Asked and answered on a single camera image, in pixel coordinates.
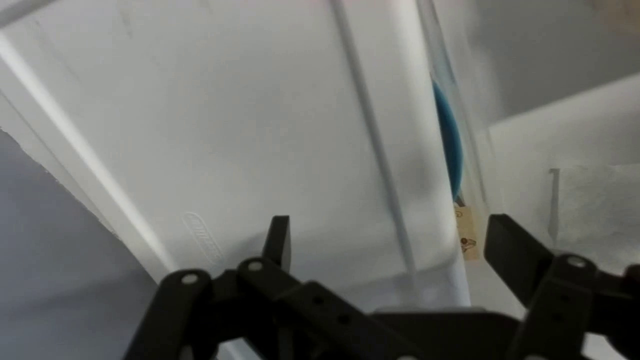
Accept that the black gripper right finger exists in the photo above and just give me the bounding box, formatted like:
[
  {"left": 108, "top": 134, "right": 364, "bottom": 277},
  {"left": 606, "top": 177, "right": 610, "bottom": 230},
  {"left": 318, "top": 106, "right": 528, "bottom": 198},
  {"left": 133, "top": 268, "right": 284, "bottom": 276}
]
[{"left": 483, "top": 211, "right": 640, "bottom": 360}]

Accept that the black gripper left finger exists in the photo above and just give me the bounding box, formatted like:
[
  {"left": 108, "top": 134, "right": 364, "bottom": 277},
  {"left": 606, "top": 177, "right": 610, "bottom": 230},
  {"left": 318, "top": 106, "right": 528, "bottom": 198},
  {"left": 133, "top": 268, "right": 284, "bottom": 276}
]
[{"left": 125, "top": 211, "right": 422, "bottom": 360}]

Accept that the blue bowl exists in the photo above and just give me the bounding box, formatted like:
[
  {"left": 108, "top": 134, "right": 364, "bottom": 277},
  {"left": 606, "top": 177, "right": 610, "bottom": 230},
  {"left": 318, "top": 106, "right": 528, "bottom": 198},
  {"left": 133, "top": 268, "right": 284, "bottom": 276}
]
[{"left": 430, "top": 77, "right": 468, "bottom": 205}]

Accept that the white plastic container lid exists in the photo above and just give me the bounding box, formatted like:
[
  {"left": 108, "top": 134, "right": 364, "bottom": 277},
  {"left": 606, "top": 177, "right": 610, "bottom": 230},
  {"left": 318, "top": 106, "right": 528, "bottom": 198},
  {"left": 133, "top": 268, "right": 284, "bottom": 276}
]
[{"left": 0, "top": 0, "right": 473, "bottom": 310}]

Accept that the clear plastic container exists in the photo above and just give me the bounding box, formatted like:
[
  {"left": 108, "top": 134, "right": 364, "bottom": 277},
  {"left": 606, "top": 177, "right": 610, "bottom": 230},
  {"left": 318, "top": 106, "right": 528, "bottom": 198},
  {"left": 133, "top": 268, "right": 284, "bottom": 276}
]
[{"left": 415, "top": 0, "right": 499, "bottom": 265}]

